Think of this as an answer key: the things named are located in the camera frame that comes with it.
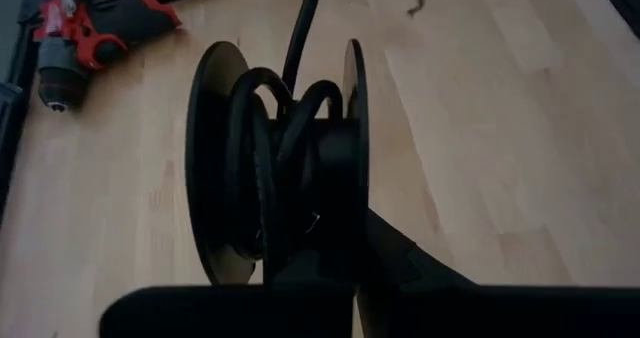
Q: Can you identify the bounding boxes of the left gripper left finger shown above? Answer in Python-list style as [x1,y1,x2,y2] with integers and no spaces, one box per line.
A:
[98,250,358,338]

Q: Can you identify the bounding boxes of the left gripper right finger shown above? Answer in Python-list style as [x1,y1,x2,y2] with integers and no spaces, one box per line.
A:
[357,207,640,338]

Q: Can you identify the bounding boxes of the black cord spool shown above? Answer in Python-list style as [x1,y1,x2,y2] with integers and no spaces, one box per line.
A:
[183,37,371,286]

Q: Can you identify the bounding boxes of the thin black cord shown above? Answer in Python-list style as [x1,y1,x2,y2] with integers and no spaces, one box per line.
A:
[223,0,426,262]

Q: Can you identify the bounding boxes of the black aluminium rig frame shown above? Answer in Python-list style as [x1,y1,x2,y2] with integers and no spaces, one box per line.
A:
[0,0,251,219]

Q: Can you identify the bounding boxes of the red cordless drill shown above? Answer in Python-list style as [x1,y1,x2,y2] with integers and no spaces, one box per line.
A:
[32,0,184,113]

